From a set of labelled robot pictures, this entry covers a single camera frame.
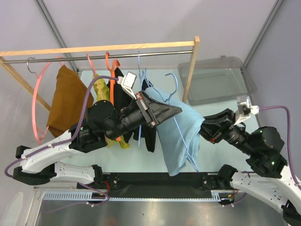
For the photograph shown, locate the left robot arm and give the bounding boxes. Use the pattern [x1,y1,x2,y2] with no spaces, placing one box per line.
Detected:
[12,91,182,188]

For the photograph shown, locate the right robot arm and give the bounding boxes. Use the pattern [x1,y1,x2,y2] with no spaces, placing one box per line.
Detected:
[199,109,301,226]

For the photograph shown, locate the clear plastic bin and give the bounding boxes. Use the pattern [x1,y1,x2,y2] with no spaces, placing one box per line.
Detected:
[187,56,257,105]

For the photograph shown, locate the white cable duct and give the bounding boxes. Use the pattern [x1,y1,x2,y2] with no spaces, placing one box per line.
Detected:
[43,191,235,202]

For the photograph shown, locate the black trousers on orange hanger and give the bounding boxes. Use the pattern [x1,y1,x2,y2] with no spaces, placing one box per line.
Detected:
[107,68,133,143]

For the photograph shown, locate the purple cable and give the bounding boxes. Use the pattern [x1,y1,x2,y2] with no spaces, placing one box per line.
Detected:
[258,105,301,188]
[4,74,120,177]

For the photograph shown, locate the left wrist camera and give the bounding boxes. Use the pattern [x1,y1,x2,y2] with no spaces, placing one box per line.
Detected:
[117,72,137,99]

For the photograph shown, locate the yellow trousers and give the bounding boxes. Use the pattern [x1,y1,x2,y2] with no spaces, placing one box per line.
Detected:
[93,79,130,149]

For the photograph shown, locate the light blue wire hanger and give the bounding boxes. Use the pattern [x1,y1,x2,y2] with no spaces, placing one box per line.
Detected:
[159,73,200,172]

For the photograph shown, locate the orange plastic hanger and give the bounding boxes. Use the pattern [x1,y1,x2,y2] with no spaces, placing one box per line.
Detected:
[105,51,127,143]

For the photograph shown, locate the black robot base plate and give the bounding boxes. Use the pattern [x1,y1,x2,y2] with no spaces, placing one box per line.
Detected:
[94,171,226,198]

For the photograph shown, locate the wooden clothes rack frame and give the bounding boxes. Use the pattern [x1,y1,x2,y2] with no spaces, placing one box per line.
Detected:
[0,36,201,102]

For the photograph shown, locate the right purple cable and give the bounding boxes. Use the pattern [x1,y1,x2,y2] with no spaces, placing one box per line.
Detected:
[258,105,301,188]

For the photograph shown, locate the metal clothes rail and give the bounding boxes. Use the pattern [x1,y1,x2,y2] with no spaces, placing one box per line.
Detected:
[3,50,195,64]

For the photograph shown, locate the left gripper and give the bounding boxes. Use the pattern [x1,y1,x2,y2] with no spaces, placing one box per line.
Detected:
[105,90,182,141]

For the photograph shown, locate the pink wire hanger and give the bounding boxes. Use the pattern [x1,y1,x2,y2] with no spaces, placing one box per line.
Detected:
[87,53,104,100]

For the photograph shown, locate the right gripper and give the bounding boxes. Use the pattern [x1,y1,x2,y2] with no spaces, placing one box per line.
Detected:
[188,107,257,155]

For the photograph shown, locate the black trousers on blue hanger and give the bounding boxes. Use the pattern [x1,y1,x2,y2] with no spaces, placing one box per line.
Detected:
[133,79,157,153]

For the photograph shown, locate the brown trousers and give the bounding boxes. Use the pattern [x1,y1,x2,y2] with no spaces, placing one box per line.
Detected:
[47,65,87,137]

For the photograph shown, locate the pink plastic hanger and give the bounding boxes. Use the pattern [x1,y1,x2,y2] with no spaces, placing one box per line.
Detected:
[31,62,51,145]

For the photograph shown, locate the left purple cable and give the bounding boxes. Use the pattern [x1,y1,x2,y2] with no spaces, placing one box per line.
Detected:
[4,74,120,177]

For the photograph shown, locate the light blue trousers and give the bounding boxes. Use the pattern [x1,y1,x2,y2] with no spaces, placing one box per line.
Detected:
[143,87,205,177]

